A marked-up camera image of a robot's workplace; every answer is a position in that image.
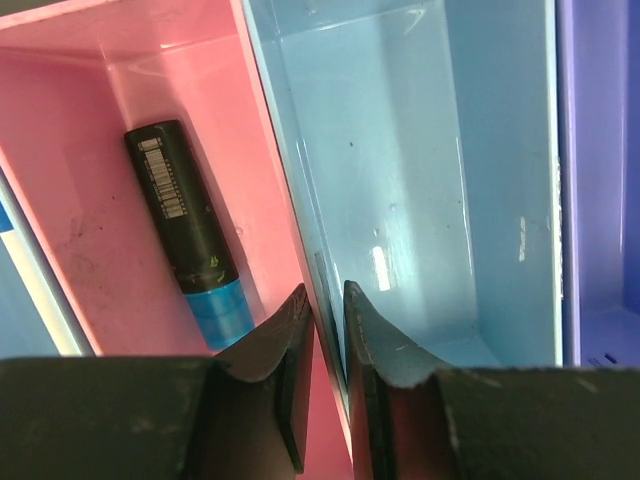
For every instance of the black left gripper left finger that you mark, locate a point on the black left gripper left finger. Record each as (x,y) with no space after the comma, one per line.
(239,414)

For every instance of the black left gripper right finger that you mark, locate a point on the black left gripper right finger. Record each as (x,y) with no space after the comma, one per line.
(415,416)

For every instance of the black blue highlighter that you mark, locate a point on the black blue highlighter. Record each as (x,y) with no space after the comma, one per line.
(189,231)

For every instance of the pink drawer box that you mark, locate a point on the pink drawer box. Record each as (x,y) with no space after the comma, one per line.
(75,77)

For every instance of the purple drawer box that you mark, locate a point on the purple drawer box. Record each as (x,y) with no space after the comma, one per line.
(598,77)

